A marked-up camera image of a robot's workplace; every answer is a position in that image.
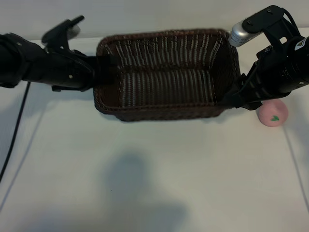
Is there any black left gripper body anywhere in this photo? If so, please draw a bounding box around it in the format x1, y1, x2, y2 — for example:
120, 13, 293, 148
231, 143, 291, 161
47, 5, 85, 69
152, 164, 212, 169
72, 52, 97, 92

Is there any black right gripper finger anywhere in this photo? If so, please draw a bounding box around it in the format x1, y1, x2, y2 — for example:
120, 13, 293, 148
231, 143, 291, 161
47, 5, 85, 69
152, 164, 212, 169
239, 98, 263, 111
221, 73, 258, 109

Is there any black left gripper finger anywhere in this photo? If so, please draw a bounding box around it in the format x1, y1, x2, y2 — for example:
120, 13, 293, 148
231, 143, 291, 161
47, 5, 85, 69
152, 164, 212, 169
93, 56, 116, 86

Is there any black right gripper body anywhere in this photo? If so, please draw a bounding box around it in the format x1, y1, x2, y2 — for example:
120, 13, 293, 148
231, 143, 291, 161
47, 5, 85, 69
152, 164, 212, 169
248, 41, 290, 101

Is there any pink peach with green leaf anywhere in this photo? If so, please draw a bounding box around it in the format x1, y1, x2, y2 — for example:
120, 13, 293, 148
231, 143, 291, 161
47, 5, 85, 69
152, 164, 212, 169
256, 100, 289, 128

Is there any dark brown wicker basket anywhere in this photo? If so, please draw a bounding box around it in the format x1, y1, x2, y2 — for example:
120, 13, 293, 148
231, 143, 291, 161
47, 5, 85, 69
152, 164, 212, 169
93, 28, 241, 122

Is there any black left camera bracket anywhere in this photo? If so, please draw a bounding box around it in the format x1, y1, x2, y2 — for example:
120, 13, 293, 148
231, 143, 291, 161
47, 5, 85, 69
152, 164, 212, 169
41, 15, 85, 53

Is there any black camera bracket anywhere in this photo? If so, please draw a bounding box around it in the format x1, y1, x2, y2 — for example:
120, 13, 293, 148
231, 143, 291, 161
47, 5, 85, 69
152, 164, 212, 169
41, 15, 85, 53
241, 4, 301, 48

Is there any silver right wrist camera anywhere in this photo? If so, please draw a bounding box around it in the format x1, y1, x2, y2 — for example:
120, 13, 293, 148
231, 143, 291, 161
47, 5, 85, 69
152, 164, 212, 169
229, 21, 258, 46

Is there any black right camera bracket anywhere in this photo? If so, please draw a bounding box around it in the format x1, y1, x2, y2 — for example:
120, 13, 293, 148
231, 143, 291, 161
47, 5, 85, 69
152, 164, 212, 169
241, 4, 301, 48

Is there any thin black camera cable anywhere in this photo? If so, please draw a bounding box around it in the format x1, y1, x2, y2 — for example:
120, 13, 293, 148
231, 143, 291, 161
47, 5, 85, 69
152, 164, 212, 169
282, 7, 300, 37

